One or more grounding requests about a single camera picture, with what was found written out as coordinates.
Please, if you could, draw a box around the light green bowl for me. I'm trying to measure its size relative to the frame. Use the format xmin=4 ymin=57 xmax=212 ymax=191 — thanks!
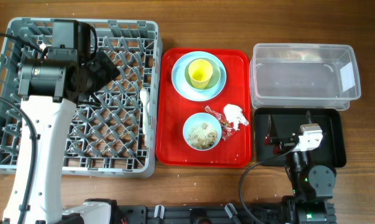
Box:
xmin=185 ymin=58 xmax=221 ymax=91

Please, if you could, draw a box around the white tissue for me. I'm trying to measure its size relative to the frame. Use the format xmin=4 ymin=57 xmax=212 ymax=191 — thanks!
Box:
xmin=223 ymin=104 xmax=249 ymax=131

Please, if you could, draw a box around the clear plastic bin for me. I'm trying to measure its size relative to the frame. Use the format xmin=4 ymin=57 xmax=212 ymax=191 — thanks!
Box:
xmin=249 ymin=43 xmax=361 ymax=110

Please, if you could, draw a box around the black waste tray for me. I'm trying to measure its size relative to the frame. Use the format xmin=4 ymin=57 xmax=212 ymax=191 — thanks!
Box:
xmin=252 ymin=108 xmax=346 ymax=167

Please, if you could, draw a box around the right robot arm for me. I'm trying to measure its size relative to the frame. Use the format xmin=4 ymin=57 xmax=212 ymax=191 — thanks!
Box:
xmin=265 ymin=112 xmax=336 ymax=223

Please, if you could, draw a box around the yellow plastic cup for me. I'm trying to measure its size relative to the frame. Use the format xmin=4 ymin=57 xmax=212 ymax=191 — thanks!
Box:
xmin=188 ymin=59 xmax=213 ymax=90

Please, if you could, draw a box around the grey dishwasher rack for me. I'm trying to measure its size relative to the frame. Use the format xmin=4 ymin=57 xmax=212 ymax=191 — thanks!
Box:
xmin=0 ymin=17 xmax=162 ymax=178

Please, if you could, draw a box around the red plastic tray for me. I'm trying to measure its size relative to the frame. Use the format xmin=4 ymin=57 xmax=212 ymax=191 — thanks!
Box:
xmin=155 ymin=48 xmax=252 ymax=168

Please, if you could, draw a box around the light blue plate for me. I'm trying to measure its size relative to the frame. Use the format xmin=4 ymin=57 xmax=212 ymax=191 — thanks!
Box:
xmin=171 ymin=51 xmax=227 ymax=101

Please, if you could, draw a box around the small blue food bowl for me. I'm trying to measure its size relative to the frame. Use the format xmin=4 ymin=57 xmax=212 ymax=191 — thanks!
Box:
xmin=183 ymin=113 xmax=221 ymax=151

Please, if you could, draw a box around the white plastic spoon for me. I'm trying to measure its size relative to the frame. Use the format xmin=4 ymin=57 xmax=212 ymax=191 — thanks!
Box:
xmin=139 ymin=88 xmax=150 ymax=147

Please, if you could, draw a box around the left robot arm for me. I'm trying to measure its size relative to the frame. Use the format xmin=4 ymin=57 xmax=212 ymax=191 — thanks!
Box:
xmin=2 ymin=48 xmax=119 ymax=223

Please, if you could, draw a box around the red candy wrapper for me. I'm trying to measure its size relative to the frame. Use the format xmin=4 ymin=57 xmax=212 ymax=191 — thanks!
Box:
xmin=204 ymin=106 xmax=236 ymax=140

